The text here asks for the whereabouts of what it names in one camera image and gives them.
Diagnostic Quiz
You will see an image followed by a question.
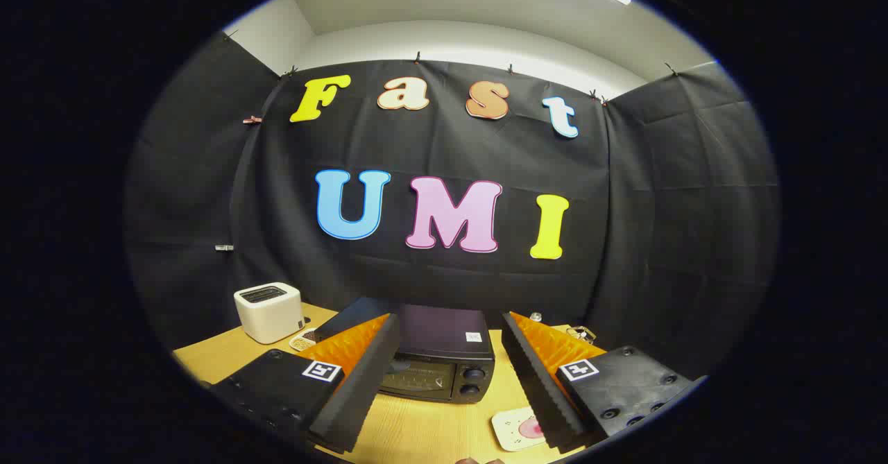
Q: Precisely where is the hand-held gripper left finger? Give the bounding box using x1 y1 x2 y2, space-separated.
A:
208 313 402 454

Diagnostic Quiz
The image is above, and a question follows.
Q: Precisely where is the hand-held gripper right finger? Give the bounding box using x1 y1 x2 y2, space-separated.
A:
501 311 694 454

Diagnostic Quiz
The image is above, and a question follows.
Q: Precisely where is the cream square plate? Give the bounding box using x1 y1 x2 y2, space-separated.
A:
491 406 550 452

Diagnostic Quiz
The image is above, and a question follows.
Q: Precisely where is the black toaster oven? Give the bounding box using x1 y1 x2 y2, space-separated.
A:
316 296 495 404

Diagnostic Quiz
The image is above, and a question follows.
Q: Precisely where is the white bread toaster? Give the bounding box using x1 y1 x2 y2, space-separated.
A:
234 282 305 345

